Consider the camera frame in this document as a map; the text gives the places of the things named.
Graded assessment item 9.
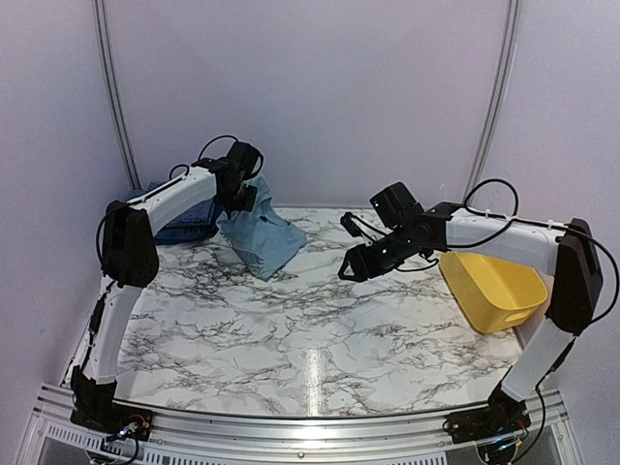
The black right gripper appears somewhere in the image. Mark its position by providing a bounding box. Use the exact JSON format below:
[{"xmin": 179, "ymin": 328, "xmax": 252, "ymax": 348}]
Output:
[{"xmin": 339, "ymin": 224, "xmax": 418, "ymax": 282}]

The blue plaid button shirt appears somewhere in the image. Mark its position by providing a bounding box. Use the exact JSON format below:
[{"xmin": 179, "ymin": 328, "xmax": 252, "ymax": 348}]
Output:
[{"xmin": 124, "ymin": 181, "xmax": 215, "ymax": 228}]

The light blue garment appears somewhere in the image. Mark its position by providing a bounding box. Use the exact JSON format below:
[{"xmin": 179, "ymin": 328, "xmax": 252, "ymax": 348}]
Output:
[{"xmin": 217, "ymin": 175, "xmax": 307, "ymax": 281}]

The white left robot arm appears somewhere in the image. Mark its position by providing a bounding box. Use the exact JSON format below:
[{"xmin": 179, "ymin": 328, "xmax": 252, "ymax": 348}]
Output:
[{"xmin": 70, "ymin": 140, "xmax": 264, "ymax": 431}]

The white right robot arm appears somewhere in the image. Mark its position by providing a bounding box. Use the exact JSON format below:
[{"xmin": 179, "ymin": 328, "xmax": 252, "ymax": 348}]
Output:
[{"xmin": 338, "ymin": 182, "xmax": 609, "ymax": 434}]

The yellow plastic laundry basket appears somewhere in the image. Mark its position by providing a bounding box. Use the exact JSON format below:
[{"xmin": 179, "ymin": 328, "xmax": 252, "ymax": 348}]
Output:
[{"xmin": 439, "ymin": 252, "xmax": 548, "ymax": 333}]

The folded dark blue t-shirt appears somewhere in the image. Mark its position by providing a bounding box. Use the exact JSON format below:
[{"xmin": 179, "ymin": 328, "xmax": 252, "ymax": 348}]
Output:
[{"xmin": 154, "ymin": 224, "xmax": 218, "ymax": 245}]

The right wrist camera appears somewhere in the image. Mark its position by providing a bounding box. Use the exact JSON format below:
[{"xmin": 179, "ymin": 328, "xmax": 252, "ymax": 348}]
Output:
[{"xmin": 340, "ymin": 212, "xmax": 365, "ymax": 237}]

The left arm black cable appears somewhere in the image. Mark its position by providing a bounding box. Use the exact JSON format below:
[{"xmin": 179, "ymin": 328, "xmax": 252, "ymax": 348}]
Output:
[{"xmin": 94, "ymin": 134, "xmax": 265, "ymax": 272}]

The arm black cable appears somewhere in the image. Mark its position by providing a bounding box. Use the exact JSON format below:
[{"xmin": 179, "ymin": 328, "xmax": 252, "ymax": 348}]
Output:
[
  {"xmin": 348, "ymin": 178, "xmax": 620, "ymax": 326},
  {"xmin": 94, "ymin": 134, "xmax": 265, "ymax": 272}
]

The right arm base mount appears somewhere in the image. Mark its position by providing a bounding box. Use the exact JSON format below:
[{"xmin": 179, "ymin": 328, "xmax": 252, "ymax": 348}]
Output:
[{"xmin": 442, "ymin": 407, "xmax": 531, "ymax": 444}]

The left aluminium wall post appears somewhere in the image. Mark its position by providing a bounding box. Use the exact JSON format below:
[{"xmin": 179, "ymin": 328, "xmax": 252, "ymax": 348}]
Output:
[{"xmin": 92, "ymin": 0, "xmax": 141, "ymax": 189}]

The aluminium wall post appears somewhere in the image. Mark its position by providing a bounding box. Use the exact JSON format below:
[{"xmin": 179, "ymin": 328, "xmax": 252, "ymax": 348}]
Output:
[
  {"xmin": 92, "ymin": 0, "xmax": 141, "ymax": 189},
  {"xmin": 463, "ymin": 0, "xmax": 523, "ymax": 198}
]

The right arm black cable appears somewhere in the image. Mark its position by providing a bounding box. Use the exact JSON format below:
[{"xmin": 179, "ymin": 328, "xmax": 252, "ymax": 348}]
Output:
[{"xmin": 348, "ymin": 178, "xmax": 620, "ymax": 326}]

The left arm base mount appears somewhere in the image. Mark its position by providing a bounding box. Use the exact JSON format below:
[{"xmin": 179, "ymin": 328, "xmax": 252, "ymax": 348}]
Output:
[{"xmin": 70, "ymin": 404, "xmax": 154, "ymax": 441}]

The aluminium front rail frame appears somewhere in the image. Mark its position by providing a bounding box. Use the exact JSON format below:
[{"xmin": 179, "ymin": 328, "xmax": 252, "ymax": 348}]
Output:
[{"xmin": 16, "ymin": 385, "xmax": 584, "ymax": 464}]

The right aluminium wall post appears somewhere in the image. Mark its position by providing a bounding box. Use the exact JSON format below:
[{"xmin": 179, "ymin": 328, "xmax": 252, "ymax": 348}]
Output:
[{"xmin": 463, "ymin": 0, "xmax": 523, "ymax": 198}]

